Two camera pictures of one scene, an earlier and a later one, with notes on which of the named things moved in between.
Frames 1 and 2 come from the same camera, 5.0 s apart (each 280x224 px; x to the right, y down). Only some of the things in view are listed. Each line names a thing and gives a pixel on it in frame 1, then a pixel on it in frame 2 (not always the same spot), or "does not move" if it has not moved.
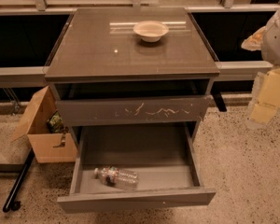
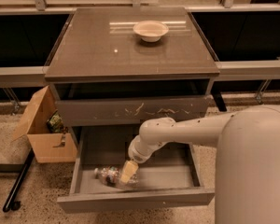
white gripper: x=277 y=41 → x=136 y=156
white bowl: x=150 y=31 does not move
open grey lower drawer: x=165 y=155 does not move
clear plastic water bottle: x=115 y=176 does not move
